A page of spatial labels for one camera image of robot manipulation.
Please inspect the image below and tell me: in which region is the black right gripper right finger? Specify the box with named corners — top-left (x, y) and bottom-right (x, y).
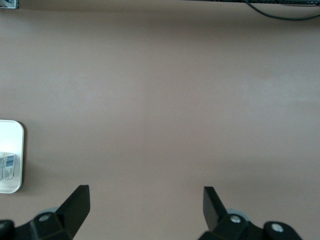
top-left (198, 186), bottom-right (303, 240)

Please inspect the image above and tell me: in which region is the small metal bracket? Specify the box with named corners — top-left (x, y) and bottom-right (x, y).
top-left (0, 0), bottom-right (20, 10)

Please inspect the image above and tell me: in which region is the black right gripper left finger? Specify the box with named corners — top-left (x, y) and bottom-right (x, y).
top-left (0, 184), bottom-right (91, 240)

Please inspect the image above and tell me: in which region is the black cable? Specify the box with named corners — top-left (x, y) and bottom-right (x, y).
top-left (245, 0), bottom-right (320, 21)

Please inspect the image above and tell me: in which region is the cream tray with bunny print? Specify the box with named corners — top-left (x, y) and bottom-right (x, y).
top-left (0, 119), bottom-right (25, 194)

